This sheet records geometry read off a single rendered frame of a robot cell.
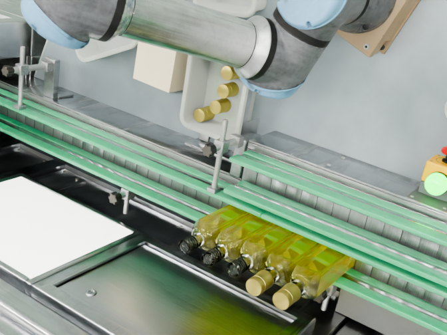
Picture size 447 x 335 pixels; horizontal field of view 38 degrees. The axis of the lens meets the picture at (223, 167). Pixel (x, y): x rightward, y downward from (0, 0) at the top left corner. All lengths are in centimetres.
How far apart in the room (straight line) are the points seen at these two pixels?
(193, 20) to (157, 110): 70
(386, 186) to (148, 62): 68
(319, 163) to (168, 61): 47
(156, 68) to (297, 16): 59
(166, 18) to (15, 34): 102
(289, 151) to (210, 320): 40
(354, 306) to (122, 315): 50
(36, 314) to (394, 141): 81
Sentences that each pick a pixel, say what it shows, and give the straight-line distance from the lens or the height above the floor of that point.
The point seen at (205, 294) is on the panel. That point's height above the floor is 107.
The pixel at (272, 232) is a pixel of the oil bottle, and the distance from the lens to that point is 134.
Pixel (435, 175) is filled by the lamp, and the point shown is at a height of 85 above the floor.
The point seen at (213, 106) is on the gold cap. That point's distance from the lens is 158.
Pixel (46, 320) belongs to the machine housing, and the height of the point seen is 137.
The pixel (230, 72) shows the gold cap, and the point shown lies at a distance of 154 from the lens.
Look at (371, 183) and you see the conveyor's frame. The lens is 137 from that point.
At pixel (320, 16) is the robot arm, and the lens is 114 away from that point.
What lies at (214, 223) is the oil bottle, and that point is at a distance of 134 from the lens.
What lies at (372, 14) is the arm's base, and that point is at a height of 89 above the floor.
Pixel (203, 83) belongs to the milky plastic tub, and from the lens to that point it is 162.
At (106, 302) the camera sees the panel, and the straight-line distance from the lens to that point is 133.
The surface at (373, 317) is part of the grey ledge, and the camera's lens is 145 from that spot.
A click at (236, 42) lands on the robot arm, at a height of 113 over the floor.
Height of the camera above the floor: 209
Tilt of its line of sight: 53 degrees down
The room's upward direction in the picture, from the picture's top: 112 degrees counter-clockwise
